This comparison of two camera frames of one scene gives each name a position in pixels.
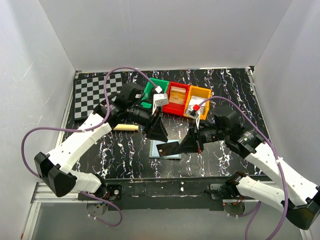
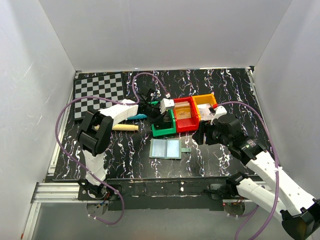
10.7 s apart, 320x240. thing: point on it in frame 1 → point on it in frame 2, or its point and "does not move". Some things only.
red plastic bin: (173, 107) → (188, 124)
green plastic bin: (159, 85) → (165, 131)
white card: (194, 100) → (204, 111)
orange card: (177, 95) → (183, 109)
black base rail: (173, 193) does not move
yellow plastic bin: (200, 92) → (203, 99)
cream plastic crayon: (126, 127) does not move
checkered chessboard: (89, 92) does not move
